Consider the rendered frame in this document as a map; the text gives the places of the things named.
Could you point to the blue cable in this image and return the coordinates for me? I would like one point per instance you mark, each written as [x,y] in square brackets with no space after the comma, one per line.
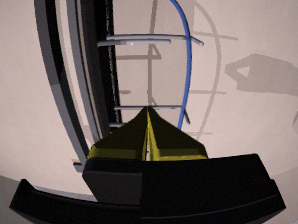
[189,61]

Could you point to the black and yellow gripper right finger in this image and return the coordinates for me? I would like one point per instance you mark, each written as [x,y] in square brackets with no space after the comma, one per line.
[166,142]

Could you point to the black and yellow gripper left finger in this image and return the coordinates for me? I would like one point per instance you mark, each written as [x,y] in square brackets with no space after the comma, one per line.
[128,141]

